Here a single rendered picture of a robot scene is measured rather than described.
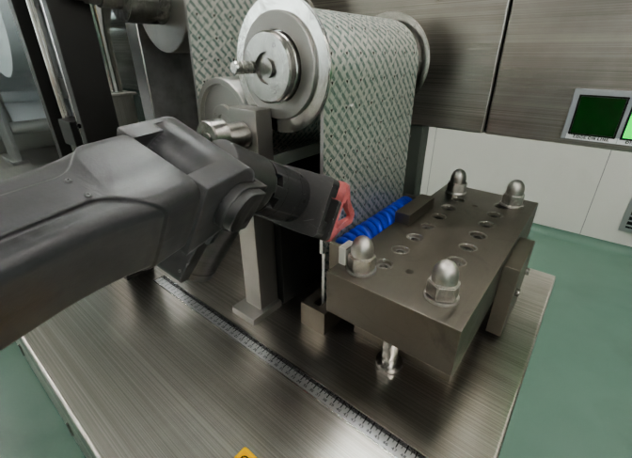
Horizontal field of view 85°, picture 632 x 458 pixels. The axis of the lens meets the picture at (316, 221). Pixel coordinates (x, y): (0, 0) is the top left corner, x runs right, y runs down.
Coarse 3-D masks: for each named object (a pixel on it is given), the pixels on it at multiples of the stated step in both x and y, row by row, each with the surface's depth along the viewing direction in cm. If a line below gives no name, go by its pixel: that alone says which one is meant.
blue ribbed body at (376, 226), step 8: (400, 200) 58; (408, 200) 59; (384, 208) 56; (392, 208) 56; (400, 208) 57; (376, 216) 53; (384, 216) 54; (392, 216) 54; (360, 224) 52; (368, 224) 50; (376, 224) 51; (384, 224) 52; (352, 232) 49; (360, 232) 48; (368, 232) 49; (376, 232) 50; (336, 240) 47; (344, 240) 46; (352, 240) 47
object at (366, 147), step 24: (408, 96) 54; (336, 120) 41; (360, 120) 45; (384, 120) 50; (408, 120) 56; (336, 144) 42; (360, 144) 47; (384, 144) 52; (336, 168) 44; (360, 168) 49; (384, 168) 54; (360, 192) 50; (384, 192) 56; (360, 216) 52
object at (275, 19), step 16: (272, 16) 38; (288, 16) 36; (256, 32) 40; (288, 32) 37; (304, 32) 36; (304, 48) 36; (304, 64) 37; (304, 80) 38; (256, 96) 43; (304, 96) 38; (272, 112) 42; (288, 112) 41
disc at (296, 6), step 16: (272, 0) 37; (288, 0) 36; (304, 0) 35; (256, 16) 40; (304, 16) 36; (240, 32) 42; (320, 32) 35; (240, 48) 43; (320, 48) 36; (320, 64) 36; (240, 80) 45; (320, 80) 37; (320, 96) 38; (304, 112) 40; (320, 112) 39; (272, 128) 44; (288, 128) 42; (304, 128) 41
